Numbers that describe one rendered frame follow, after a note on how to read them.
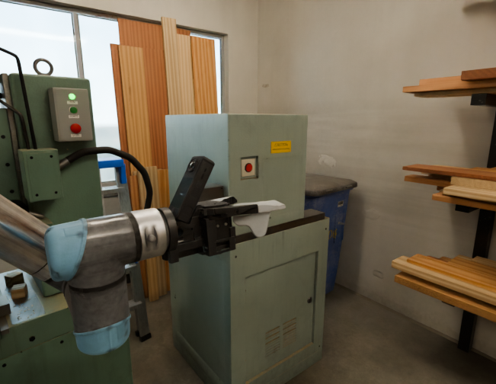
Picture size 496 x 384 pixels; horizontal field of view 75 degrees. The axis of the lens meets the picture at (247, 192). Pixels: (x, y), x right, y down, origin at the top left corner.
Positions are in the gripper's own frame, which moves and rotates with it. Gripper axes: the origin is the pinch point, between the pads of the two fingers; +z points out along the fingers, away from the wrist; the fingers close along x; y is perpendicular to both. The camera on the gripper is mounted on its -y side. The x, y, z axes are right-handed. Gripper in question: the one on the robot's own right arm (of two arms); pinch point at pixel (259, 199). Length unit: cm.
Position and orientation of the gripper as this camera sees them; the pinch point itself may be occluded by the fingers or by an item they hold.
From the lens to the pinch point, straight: 62.3
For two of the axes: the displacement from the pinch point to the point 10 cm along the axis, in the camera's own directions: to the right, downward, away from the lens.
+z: 8.0, -1.3, 5.9
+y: 0.8, 9.9, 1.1
